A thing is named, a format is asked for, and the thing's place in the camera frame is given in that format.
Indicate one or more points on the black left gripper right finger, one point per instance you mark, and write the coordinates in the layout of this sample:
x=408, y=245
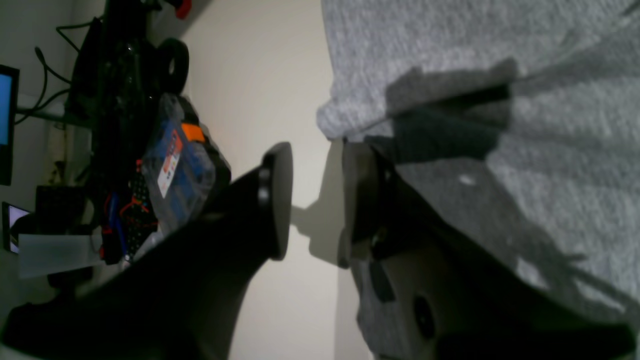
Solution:
x=428, y=292

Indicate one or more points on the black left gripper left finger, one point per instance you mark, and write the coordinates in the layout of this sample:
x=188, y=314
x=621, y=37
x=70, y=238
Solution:
x=181, y=301

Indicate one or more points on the grey T-shirt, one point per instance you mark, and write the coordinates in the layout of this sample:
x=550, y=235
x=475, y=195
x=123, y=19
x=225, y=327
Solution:
x=517, y=121

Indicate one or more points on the blue plastic packet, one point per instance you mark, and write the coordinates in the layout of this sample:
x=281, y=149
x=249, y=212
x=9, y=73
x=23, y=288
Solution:
x=176, y=165

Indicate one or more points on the computer monitor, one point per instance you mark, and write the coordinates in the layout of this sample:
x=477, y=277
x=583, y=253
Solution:
x=9, y=86

